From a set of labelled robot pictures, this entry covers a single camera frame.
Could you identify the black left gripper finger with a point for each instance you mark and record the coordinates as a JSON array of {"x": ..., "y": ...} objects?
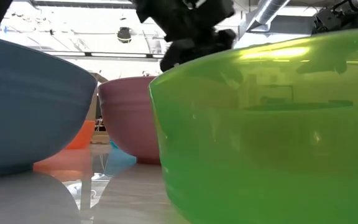
[{"x": 191, "y": 49}]

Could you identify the large pink bowl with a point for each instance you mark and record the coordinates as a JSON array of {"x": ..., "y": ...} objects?
[{"x": 132, "y": 118}]

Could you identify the small green translucent bowl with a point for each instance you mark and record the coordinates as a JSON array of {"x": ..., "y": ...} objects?
[{"x": 266, "y": 143}]

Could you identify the small orange bowl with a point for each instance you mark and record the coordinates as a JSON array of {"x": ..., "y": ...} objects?
[{"x": 81, "y": 135}]

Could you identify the large blue bowl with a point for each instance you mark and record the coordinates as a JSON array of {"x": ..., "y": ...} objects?
[{"x": 30, "y": 109}]

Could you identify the black ceiling-mounted device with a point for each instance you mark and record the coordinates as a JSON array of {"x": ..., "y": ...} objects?
[{"x": 124, "y": 35}]

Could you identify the long linear ceiling light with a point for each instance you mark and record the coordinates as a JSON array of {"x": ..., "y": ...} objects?
[{"x": 117, "y": 55}]

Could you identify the small teal bowl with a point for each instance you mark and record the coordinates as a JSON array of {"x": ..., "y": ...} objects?
[{"x": 113, "y": 145}]

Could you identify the grey rectangular air duct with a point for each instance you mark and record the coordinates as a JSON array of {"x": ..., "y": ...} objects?
[{"x": 294, "y": 25}]

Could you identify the silver round ventilation duct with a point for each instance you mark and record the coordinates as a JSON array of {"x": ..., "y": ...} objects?
[{"x": 264, "y": 12}]

